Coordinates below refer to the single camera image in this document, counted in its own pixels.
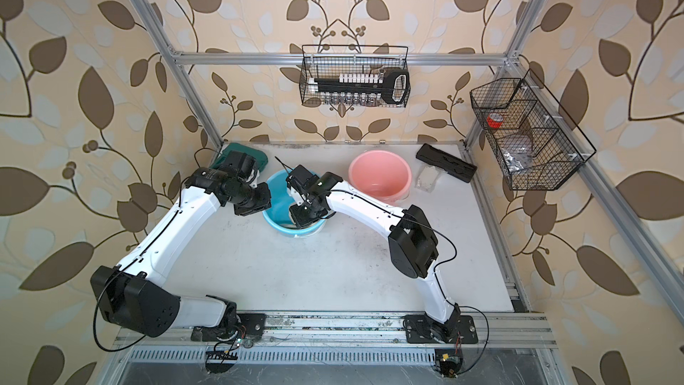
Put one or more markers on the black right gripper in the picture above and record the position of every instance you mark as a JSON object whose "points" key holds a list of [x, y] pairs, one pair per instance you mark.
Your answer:
{"points": [[300, 219]]}

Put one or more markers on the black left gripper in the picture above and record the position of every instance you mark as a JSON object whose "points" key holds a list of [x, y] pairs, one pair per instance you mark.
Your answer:
{"points": [[264, 200]]}

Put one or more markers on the blue plastic bucket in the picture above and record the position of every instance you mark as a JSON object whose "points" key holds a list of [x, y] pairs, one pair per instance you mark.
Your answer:
{"points": [[278, 216]]}

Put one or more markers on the pink plastic bucket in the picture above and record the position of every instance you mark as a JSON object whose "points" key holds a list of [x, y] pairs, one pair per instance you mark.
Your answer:
{"points": [[384, 175]]}

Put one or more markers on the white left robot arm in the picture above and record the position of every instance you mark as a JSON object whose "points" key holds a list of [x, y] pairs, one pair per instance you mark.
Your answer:
{"points": [[132, 294]]}

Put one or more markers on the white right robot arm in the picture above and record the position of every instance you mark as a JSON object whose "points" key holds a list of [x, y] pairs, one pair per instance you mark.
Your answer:
{"points": [[412, 242]]}

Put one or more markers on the green tool case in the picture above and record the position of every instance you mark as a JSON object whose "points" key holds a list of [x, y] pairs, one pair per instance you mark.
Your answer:
{"points": [[240, 148]]}

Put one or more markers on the black socket set holder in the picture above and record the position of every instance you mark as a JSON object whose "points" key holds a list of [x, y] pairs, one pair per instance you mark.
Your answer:
{"points": [[386, 88]]}

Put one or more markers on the clear bag with white part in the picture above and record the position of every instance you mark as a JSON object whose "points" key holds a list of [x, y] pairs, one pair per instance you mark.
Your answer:
{"points": [[427, 177]]}

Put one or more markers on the black plastic tray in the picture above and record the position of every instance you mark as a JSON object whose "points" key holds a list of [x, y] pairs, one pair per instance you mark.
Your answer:
{"points": [[447, 162]]}

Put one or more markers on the clear plastic bag in basket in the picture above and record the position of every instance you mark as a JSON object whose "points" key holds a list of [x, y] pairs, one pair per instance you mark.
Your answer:
{"points": [[517, 153]]}

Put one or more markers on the black wire basket back wall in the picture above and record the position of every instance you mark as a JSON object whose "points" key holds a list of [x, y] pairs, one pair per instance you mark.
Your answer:
{"points": [[326, 60]]}

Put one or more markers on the black wire basket wall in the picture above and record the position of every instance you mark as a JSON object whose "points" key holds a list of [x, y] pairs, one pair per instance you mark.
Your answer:
{"points": [[560, 147], [326, 60]]}

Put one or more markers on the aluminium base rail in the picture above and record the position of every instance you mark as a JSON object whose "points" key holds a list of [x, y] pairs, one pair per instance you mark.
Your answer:
{"points": [[344, 338]]}

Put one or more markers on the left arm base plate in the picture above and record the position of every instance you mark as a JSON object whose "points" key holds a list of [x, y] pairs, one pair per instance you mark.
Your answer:
{"points": [[234, 326]]}

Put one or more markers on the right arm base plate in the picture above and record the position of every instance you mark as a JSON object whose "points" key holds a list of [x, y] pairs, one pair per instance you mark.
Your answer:
{"points": [[422, 329]]}

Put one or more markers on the black wire basket right wall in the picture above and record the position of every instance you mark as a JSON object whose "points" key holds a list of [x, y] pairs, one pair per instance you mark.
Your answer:
{"points": [[560, 147]]}

